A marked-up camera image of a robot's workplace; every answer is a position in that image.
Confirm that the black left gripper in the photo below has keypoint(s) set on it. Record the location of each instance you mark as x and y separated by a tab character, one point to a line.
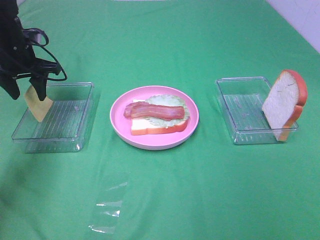
18	59

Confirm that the curled bacon strip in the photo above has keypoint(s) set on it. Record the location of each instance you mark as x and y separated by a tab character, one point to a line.
129	107

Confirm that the long bacon strip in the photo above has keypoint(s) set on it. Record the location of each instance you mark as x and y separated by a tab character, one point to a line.
157	111

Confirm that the bread slice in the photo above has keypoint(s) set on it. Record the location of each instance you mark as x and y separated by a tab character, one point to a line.
285	102
140	126

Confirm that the green lettuce leaf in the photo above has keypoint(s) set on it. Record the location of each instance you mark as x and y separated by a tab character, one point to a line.
171	101

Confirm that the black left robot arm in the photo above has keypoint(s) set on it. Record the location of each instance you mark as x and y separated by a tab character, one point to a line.
9	8

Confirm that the yellow cheese slice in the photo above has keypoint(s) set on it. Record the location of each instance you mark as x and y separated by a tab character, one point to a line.
38	108

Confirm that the clear ingredient container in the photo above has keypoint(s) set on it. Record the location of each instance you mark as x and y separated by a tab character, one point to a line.
67	125

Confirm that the pink round plate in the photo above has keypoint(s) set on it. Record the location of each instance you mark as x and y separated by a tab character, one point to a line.
122	125

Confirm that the clear plastic film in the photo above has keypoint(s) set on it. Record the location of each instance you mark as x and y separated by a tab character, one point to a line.
108	203

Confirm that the green tablecloth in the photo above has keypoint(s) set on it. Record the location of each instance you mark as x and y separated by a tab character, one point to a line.
205	189

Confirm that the clear bread container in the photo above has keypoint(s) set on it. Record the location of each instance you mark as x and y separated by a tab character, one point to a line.
241	100

